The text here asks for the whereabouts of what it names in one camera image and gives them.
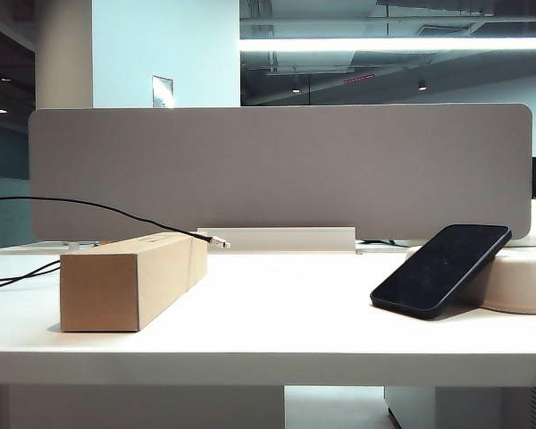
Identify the white round stand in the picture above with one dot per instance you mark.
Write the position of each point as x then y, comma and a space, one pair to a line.
522, 286

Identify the framed wall poster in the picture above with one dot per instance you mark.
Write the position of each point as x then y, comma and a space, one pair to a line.
163, 91

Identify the black ceiling spot lamp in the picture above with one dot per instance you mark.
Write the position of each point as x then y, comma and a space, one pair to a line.
296, 87
422, 86

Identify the grey fabric desk divider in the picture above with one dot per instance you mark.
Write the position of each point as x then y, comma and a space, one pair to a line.
272, 170

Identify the long ceiling light strip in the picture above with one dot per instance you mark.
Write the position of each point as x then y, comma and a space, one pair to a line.
384, 44

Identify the brown cardboard box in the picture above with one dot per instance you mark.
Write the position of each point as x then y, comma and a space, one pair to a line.
98, 290

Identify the black smartphone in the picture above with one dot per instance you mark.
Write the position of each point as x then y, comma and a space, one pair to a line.
438, 272

